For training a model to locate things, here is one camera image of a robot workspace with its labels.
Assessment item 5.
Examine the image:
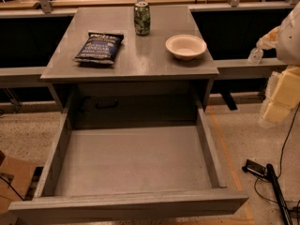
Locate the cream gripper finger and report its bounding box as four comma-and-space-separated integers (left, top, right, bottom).
256, 26, 279, 50
260, 67, 300, 126

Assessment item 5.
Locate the green camouflage soda can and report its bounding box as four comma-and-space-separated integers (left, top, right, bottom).
134, 1, 151, 36

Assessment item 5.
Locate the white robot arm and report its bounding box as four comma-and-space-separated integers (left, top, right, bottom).
257, 3, 300, 124

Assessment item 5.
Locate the open grey top drawer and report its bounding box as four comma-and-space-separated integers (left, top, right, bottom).
7, 91, 250, 225

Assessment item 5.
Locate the clear sanitizer bottle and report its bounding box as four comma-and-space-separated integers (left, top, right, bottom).
247, 48, 263, 65

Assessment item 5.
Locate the small black floor device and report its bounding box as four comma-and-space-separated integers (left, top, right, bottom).
242, 159, 267, 178

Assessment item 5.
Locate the white paper bowl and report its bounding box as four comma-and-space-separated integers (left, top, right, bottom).
165, 35, 207, 61

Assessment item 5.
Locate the grey cabinet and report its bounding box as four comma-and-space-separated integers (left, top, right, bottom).
41, 6, 218, 129

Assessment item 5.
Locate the blue chip bag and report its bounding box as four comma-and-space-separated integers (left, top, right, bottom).
74, 32, 124, 65

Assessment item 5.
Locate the cardboard box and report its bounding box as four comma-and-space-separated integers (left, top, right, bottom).
0, 151, 37, 215

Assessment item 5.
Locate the black floor cable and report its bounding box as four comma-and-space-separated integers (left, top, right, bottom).
252, 103, 300, 225

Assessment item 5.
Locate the black drawer handle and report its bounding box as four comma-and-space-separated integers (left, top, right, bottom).
95, 97, 118, 110

